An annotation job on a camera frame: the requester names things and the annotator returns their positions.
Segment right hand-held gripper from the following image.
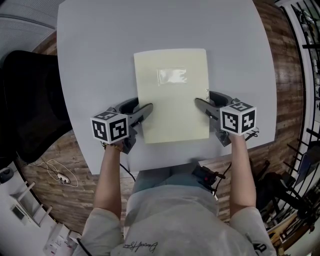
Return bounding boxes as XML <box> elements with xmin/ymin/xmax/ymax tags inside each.
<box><xmin>194</xmin><ymin>90</ymin><xmax>258</xmax><ymax>147</ymax></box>

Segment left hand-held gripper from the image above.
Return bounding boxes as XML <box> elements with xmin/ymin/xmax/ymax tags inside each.
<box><xmin>90</xmin><ymin>96</ymin><xmax>154</xmax><ymax>155</ymax></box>

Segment pale yellow box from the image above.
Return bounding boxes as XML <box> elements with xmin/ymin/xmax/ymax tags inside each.
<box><xmin>132</xmin><ymin>47</ymin><xmax>211</xmax><ymax>145</ymax></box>

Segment person's right forearm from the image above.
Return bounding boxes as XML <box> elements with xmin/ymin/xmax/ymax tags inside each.
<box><xmin>228</xmin><ymin>133</ymin><xmax>258</xmax><ymax>219</ymax></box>

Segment person's left forearm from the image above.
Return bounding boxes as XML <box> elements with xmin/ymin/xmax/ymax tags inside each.
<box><xmin>93</xmin><ymin>146</ymin><xmax>125</xmax><ymax>216</ymax></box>

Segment black battery pack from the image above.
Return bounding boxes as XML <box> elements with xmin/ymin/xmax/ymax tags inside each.
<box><xmin>197</xmin><ymin>165</ymin><xmax>226</xmax><ymax>194</ymax></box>

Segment person's light blue jeans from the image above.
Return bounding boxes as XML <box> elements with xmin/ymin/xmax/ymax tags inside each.
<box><xmin>133</xmin><ymin>159</ymin><xmax>209</xmax><ymax>196</ymax></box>

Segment black metal railing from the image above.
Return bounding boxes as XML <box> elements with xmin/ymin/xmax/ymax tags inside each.
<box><xmin>274</xmin><ymin>0</ymin><xmax>320</xmax><ymax>256</ymax></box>

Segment white power strip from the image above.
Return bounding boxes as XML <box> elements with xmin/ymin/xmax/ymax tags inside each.
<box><xmin>57</xmin><ymin>172</ymin><xmax>71</xmax><ymax>185</ymax></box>

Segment black office chair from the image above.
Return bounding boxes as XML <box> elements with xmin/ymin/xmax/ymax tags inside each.
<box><xmin>0</xmin><ymin>49</ymin><xmax>74</xmax><ymax>167</ymax></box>

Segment person's white t-shirt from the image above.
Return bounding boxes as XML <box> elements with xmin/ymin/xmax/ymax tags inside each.
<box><xmin>71</xmin><ymin>184</ymin><xmax>276</xmax><ymax>256</ymax></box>

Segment black white headset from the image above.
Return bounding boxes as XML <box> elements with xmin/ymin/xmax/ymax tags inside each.
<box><xmin>0</xmin><ymin>167</ymin><xmax>15</xmax><ymax>185</ymax></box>

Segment white shelf unit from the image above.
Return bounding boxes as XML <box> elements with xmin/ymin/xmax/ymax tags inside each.
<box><xmin>0</xmin><ymin>159</ymin><xmax>84</xmax><ymax>256</ymax></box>

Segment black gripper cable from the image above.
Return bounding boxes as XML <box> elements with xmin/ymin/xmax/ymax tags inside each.
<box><xmin>213</xmin><ymin>160</ymin><xmax>234</xmax><ymax>199</ymax></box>
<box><xmin>119</xmin><ymin>163</ymin><xmax>137</xmax><ymax>181</ymax></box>

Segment white cable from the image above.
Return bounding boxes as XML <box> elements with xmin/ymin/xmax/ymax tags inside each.
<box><xmin>29</xmin><ymin>159</ymin><xmax>80</xmax><ymax>189</ymax></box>

